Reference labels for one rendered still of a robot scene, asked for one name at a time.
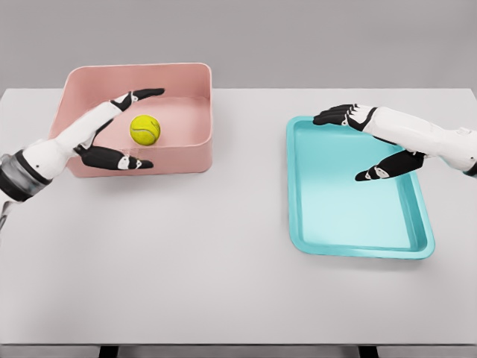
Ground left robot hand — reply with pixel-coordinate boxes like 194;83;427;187
55;87;165;172

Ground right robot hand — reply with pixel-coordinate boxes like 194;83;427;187
312;104;429;183

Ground yellow tennis ball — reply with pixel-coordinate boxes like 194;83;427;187
129;114;162;146

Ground pink basket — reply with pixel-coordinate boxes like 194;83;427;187
48;62;213;178

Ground blue tray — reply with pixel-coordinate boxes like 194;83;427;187
285;115;436;260

